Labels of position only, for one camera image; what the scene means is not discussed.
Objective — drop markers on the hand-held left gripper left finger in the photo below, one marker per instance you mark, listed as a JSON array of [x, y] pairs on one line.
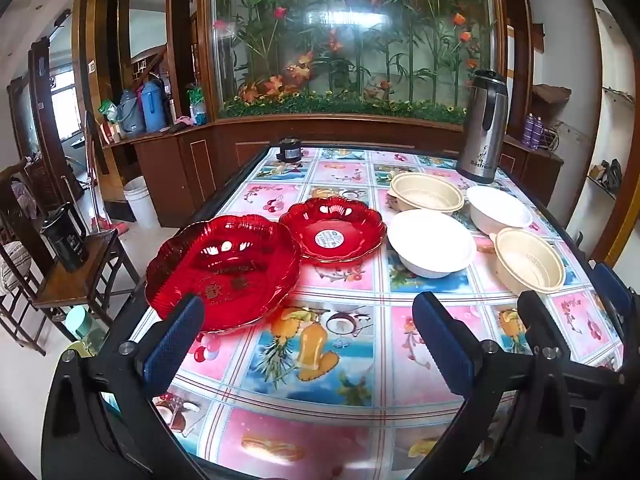
[[172, 345]]

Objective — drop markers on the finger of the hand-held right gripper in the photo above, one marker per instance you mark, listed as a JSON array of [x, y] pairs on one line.
[[542, 320], [615, 292]]

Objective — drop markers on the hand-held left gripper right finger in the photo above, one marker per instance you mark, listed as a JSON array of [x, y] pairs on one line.
[[442, 345]]

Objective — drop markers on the beige plastic bowl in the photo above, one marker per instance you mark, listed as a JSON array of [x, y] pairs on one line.
[[425, 192], [530, 260]]

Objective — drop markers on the large red glass dish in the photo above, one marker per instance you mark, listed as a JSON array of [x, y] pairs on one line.
[[225, 270]]

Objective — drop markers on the white foam bowl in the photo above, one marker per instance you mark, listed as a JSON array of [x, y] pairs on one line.
[[430, 240], [500, 210]]

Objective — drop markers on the small red glass dish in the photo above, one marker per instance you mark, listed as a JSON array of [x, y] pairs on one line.
[[350, 230]]

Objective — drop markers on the teal cup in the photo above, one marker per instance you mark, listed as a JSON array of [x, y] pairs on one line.
[[82, 327]]

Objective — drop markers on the fruit printed tablecloth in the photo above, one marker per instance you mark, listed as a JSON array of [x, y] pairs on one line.
[[325, 350]]

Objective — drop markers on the dark shoes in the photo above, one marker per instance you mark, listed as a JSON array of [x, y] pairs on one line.
[[607, 175]]

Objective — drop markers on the wooden stool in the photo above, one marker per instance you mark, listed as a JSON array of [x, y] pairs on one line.
[[70, 280]]

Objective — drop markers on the white plastic bucket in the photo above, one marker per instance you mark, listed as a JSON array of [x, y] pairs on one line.
[[141, 205]]

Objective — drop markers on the black kettle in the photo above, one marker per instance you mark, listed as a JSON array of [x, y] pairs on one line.
[[65, 245]]

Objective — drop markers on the dark wooden chair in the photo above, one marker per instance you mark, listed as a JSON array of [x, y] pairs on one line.
[[15, 270]]

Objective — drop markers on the wooden cabinet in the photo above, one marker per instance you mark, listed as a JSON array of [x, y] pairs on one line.
[[200, 160]]

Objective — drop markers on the mop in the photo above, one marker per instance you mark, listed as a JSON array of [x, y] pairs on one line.
[[92, 175]]

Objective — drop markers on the stainless steel thermos jug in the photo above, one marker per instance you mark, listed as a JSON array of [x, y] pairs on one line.
[[482, 130]]

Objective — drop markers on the small black jar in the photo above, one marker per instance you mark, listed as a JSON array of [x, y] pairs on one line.
[[289, 151]]

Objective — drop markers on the blue thermos flask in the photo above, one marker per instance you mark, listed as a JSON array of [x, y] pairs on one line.
[[154, 110]]

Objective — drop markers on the green label plastic bottle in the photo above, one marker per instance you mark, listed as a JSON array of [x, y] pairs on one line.
[[197, 107]]

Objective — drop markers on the green packet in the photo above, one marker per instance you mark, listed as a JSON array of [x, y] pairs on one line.
[[109, 112]]

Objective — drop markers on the glass case with artificial flowers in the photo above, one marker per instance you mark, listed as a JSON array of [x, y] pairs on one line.
[[350, 35]]

